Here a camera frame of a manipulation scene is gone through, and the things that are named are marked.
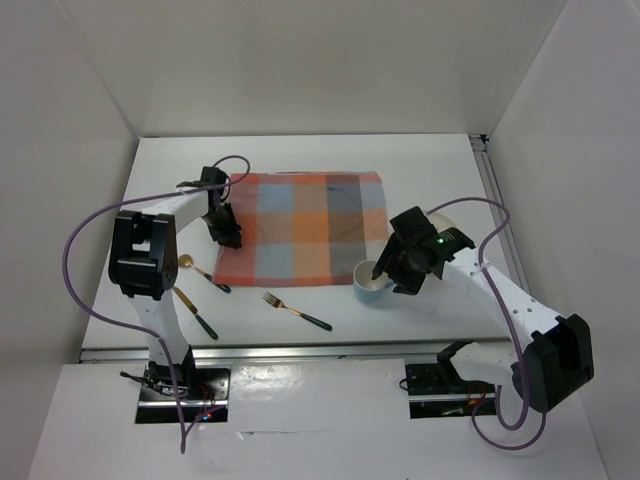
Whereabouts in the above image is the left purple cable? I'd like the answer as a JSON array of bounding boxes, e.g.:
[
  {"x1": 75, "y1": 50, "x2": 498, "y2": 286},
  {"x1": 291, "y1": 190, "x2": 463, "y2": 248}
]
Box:
[{"x1": 61, "y1": 155, "x2": 252, "y2": 454}]

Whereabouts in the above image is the orange blue checkered cloth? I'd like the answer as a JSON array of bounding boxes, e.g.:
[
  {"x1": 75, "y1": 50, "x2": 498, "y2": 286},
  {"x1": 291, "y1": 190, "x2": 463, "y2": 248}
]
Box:
[{"x1": 213, "y1": 172, "x2": 389, "y2": 288}]

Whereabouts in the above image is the cream ceramic plate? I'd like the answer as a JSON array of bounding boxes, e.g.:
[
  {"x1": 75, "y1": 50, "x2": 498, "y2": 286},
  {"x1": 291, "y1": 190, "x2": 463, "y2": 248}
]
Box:
[{"x1": 426, "y1": 212, "x2": 456, "y2": 232}]

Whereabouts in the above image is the gold spoon green handle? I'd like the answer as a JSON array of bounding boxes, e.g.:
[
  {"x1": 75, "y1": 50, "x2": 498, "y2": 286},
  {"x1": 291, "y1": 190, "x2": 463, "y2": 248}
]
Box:
[{"x1": 178, "y1": 254, "x2": 232, "y2": 294}]

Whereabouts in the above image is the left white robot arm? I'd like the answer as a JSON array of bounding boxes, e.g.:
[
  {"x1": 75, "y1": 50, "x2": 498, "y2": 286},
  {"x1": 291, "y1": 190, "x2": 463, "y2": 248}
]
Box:
[{"x1": 108, "y1": 166, "x2": 242, "y2": 399}]

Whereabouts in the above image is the aluminium front rail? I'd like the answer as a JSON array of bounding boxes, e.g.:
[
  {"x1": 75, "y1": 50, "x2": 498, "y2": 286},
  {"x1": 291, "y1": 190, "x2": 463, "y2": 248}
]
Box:
[{"x1": 79, "y1": 338, "x2": 509, "y2": 364}]

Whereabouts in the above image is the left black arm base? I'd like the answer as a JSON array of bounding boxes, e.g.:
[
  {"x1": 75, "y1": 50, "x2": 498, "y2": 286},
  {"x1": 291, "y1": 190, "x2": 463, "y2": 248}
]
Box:
[{"x1": 119, "y1": 367, "x2": 232, "y2": 425}]

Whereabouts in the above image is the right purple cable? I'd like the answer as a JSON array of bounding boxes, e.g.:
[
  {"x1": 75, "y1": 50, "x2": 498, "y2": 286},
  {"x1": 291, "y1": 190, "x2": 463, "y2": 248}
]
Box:
[{"x1": 427, "y1": 196, "x2": 547, "y2": 451}]

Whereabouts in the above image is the light blue mug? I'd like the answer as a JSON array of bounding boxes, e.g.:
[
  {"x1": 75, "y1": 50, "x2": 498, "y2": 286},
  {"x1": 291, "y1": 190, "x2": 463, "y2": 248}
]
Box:
[{"x1": 352, "y1": 260, "x2": 394, "y2": 304}]

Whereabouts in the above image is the purple cable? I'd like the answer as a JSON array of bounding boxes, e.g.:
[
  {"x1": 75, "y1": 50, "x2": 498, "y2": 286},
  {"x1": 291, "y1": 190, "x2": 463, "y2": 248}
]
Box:
[
  {"x1": 61, "y1": 155, "x2": 252, "y2": 454},
  {"x1": 427, "y1": 196, "x2": 547, "y2": 451}
]

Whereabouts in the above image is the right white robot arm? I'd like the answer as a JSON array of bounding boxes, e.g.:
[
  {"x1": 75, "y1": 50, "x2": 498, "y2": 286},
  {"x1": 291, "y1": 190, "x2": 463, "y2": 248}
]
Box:
[{"x1": 372, "y1": 207, "x2": 594, "y2": 413}]

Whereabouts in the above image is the gold fork green handle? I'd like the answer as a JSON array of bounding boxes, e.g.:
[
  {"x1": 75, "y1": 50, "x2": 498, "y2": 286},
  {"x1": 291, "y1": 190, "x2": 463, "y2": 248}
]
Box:
[{"x1": 263, "y1": 292, "x2": 333, "y2": 331}]

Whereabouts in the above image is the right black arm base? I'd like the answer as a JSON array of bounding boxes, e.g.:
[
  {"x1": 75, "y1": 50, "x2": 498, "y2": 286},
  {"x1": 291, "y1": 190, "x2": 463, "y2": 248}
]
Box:
[{"x1": 398, "y1": 363, "x2": 496, "y2": 419}]

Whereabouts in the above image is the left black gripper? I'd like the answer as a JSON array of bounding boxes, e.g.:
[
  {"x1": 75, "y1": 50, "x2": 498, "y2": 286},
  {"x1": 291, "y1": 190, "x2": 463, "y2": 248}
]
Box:
[{"x1": 200, "y1": 201, "x2": 241, "y2": 249}]

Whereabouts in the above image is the gold knife green handle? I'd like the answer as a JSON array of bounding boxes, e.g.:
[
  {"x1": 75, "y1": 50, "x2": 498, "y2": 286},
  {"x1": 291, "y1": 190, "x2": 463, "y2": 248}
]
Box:
[{"x1": 172, "y1": 286, "x2": 219, "y2": 340}]

